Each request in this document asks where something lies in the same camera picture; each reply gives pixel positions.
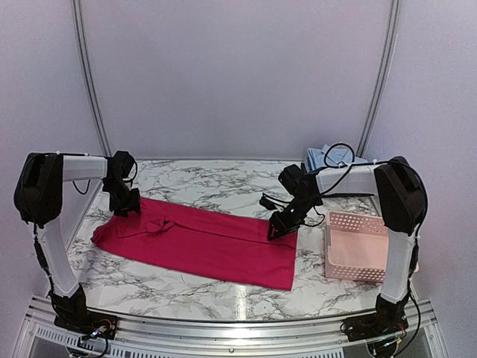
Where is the left aluminium frame post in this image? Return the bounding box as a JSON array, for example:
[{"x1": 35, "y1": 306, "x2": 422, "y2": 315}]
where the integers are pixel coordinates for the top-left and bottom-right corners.
[{"x1": 71, "y1": 0, "x2": 113, "y2": 157}]

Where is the pink plastic laundry basket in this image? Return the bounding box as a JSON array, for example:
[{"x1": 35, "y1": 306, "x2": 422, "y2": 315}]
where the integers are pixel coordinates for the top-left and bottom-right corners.
[{"x1": 323, "y1": 211, "x2": 388, "y2": 283}]

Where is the magenta red garment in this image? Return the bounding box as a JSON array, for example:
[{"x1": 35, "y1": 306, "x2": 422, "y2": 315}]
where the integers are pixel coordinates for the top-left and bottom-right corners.
[{"x1": 92, "y1": 198, "x2": 297, "y2": 291}]

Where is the right aluminium frame post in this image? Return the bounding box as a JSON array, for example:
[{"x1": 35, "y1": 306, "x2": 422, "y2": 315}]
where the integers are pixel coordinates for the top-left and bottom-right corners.
[{"x1": 356, "y1": 0, "x2": 402, "y2": 157}]

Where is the aluminium table front rail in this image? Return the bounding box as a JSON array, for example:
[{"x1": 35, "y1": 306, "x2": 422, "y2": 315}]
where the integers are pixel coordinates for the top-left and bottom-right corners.
[{"x1": 13, "y1": 296, "x2": 449, "y2": 357}]

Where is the light blue shirt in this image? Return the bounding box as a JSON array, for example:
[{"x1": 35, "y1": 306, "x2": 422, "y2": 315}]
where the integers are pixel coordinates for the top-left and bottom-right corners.
[{"x1": 302, "y1": 143, "x2": 367, "y2": 172}]

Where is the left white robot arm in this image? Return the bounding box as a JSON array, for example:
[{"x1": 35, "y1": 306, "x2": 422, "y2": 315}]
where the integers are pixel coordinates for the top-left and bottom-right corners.
[{"x1": 13, "y1": 151, "x2": 140, "y2": 332}]

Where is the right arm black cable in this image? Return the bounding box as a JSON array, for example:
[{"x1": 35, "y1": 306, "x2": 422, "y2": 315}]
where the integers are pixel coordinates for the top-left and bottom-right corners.
[{"x1": 301, "y1": 142, "x2": 377, "y2": 228}]

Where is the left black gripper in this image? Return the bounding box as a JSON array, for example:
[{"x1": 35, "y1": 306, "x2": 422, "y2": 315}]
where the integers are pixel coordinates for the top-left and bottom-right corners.
[{"x1": 102, "y1": 178, "x2": 140, "y2": 217}]

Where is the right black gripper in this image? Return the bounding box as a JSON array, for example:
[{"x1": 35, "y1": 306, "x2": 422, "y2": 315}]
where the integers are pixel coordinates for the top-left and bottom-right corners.
[{"x1": 268, "y1": 194, "x2": 320, "y2": 239}]

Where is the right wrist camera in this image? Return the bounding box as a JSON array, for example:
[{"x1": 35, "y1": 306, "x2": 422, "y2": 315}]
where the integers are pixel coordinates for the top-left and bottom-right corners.
[{"x1": 259, "y1": 193, "x2": 289, "y2": 210}]

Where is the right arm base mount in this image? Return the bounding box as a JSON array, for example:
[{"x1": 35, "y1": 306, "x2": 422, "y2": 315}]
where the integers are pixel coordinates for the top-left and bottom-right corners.
[{"x1": 340, "y1": 313, "x2": 408, "y2": 342}]

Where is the aluminium frame post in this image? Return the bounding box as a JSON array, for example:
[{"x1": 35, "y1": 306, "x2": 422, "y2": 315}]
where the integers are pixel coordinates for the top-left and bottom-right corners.
[
  {"x1": 71, "y1": 0, "x2": 113, "y2": 157},
  {"x1": 356, "y1": 0, "x2": 402, "y2": 157}
]

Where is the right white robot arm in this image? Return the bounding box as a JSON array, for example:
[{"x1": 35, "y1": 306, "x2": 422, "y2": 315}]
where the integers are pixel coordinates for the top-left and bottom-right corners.
[{"x1": 267, "y1": 156, "x2": 429, "y2": 334}]

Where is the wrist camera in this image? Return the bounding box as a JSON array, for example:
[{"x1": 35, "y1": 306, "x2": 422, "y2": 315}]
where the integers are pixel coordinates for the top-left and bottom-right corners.
[
  {"x1": 259, "y1": 193, "x2": 289, "y2": 210},
  {"x1": 110, "y1": 151, "x2": 138, "y2": 183}
]

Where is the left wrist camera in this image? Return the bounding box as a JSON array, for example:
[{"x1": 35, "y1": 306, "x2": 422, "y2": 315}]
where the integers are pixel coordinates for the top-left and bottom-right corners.
[{"x1": 110, "y1": 151, "x2": 138, "y2": 183}]

